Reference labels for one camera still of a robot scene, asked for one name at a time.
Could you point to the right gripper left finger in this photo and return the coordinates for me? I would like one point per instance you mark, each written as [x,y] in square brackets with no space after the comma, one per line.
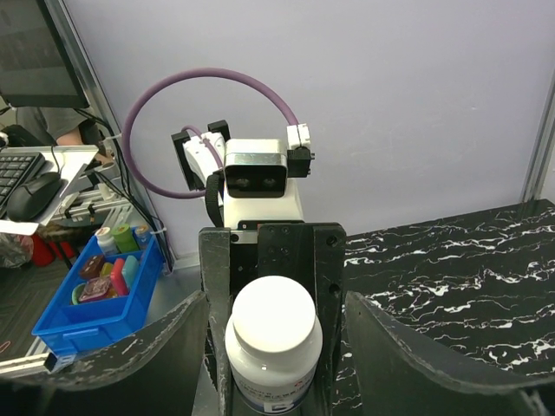
[154,371]

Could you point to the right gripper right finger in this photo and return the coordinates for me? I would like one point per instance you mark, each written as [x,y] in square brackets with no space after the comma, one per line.
[402,372]

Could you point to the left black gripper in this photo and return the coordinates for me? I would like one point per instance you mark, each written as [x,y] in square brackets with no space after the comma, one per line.
[309,253]

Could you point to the white pill bottle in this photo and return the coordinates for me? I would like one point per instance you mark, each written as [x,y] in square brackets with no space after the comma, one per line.
[273,342]

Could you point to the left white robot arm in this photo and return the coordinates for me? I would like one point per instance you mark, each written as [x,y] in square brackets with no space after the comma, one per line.
[201,156]

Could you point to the blue plastic storage bin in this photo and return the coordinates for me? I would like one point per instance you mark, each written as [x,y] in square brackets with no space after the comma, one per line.
[71,329]

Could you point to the black computer mouse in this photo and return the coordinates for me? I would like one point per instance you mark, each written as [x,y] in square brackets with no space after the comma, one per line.
[32,198]

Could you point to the black keyboard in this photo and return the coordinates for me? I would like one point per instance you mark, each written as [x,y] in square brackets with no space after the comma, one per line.
[16,169]

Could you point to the black computer monitor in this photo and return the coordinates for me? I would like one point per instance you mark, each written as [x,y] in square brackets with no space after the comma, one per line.
[35,67]

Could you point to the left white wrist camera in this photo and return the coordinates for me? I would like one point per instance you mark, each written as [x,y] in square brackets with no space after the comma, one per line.
[261,179]

